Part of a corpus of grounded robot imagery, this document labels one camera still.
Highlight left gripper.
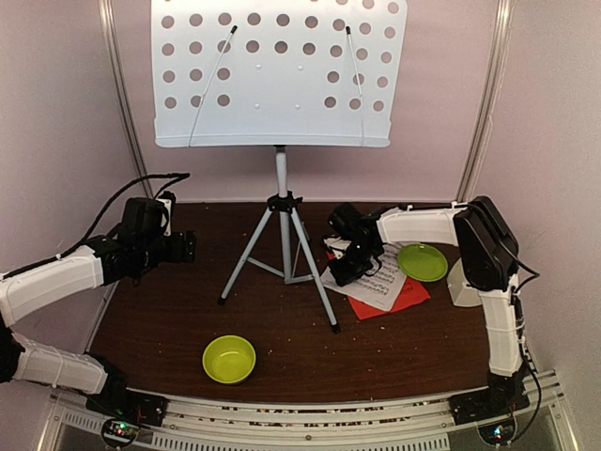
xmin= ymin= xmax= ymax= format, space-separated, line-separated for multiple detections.
xmin=137 ymin=229 xmax=195 ymax=271

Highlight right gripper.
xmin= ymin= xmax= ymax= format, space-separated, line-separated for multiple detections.
xmin=328 ymin=243 xmax=378 ymax=288

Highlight white sheet music page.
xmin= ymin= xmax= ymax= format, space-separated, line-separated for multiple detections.
xmin=320 ymin=244 xmax=407 ymax=312

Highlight light blue music stand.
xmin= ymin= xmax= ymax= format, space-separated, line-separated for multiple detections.
xmin=149 ymin=0 xmax=408 ymax=334

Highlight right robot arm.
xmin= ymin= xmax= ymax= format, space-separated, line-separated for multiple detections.
xmin=328 ymin=195 xmax=526 ymax=415

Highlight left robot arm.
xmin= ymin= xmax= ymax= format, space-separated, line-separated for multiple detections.
xmin=1 ymin=173 xmax=196 ymax=417

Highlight green plate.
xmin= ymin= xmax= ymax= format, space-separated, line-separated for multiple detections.
xmin=397 ymin=243 xmax=448 ymax=283

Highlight red paper sheet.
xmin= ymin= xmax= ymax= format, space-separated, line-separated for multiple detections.
xmin=347 ymin=278 xmax=431 ymax=320

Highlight white metronome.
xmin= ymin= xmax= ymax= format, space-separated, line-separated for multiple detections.
xmin=446 ymin=258 xmax=482 ymax=308

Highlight green bowl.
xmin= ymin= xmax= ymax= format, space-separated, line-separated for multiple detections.
xmin=201 ymin=334 xmax=256 ymax=385

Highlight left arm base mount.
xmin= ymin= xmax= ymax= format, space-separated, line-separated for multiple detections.
xmin=82 ymin=355 xmax=168 ymax=450

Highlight front aluminium rail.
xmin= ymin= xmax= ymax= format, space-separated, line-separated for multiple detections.
xmin=46 ymin=368 xmax=564 ymax=451

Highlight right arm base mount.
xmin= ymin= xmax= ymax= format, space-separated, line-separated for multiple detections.
xmin=449 ymin=371 xmax=530 ymax=447

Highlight right aluminium frame post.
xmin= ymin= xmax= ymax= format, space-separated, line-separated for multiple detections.
xmin=455 ymin=0 xmax=516 ymax=202

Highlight aluminium frame post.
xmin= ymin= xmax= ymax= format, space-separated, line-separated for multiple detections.
xmin=98 ymin=0 xmax=148 ymax=177
xmin=455 ymin=0 xmax=516 ymax=202

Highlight left aluminium frame post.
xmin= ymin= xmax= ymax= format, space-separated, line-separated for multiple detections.
xmin=98 ymin=0 xmax=148 ymax=177

